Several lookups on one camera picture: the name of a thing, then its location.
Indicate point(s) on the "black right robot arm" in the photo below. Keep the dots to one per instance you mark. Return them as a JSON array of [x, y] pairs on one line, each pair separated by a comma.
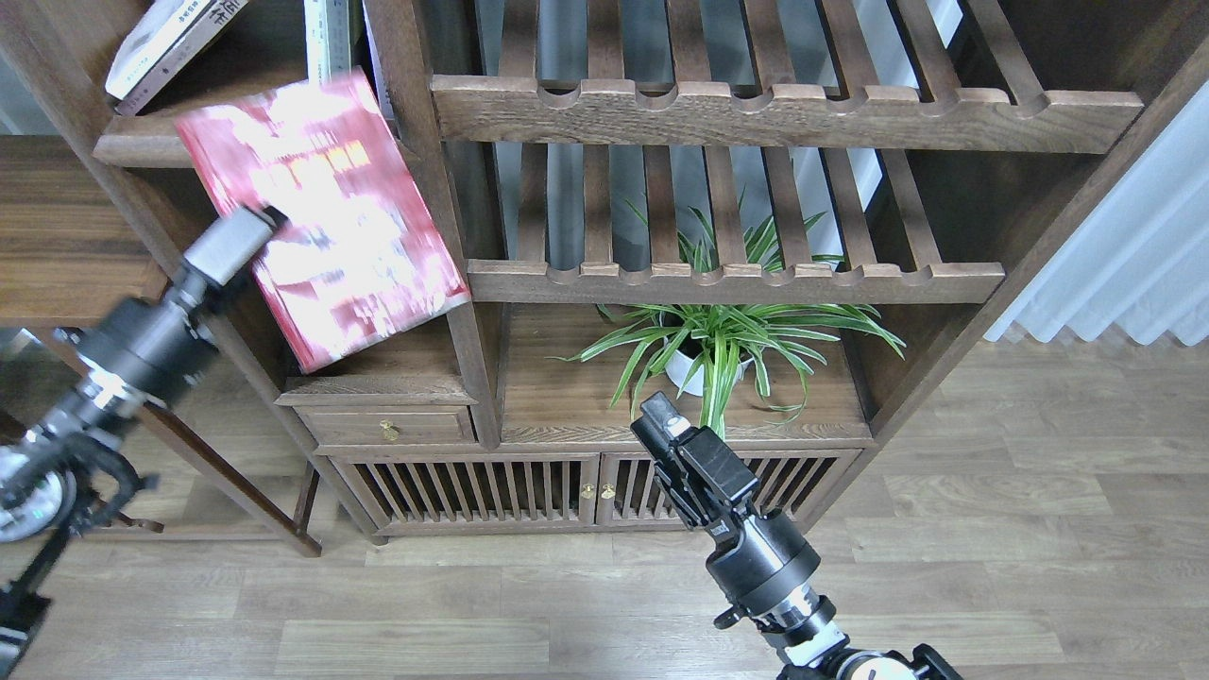
[[810, 643]]

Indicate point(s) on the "white book behind post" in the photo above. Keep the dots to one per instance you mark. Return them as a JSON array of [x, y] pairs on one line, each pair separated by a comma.
[[375, 70]]

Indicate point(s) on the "red book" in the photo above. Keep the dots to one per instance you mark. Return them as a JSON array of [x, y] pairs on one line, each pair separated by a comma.
[[360, 258]]

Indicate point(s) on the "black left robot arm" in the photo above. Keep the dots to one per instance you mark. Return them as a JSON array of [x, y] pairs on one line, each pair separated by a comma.
[[67, 474]]

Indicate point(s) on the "dark green upright book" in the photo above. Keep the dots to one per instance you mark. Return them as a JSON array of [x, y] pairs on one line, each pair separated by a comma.
[[344, 29]]

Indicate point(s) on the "white plant pot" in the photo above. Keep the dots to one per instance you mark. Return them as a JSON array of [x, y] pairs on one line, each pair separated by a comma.
[[678, 367]]

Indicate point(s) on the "brass drawer knob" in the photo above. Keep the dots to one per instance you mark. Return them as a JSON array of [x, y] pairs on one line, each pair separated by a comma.
[[390, 433]]

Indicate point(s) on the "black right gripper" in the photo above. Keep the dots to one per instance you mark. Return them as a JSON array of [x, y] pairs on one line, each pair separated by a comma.
[[759, 559]]

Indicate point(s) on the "wooden side table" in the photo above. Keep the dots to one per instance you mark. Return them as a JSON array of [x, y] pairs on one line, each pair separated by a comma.
[[67, 259]]

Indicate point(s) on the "green spider plant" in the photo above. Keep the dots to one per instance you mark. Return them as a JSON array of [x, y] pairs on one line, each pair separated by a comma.
[[780, 336]]

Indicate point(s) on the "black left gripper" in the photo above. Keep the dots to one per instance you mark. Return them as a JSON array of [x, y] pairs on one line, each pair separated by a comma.
[[153, 353]]

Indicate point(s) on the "white curtain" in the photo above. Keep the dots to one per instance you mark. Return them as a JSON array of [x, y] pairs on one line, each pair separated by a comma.
[[1139, 263]]

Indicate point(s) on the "white upright book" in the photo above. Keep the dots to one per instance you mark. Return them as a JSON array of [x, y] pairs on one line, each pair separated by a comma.
[[318, 22]]

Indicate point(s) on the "dark wooden bookshelf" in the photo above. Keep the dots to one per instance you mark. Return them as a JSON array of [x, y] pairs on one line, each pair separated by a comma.
[[576, 154]]

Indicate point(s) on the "yellow green book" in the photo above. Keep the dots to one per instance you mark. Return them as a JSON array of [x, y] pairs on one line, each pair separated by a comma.
[[160, 27]]

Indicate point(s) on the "maroon book white characters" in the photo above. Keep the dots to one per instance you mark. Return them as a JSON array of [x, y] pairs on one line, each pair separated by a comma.
[[213, 22]]

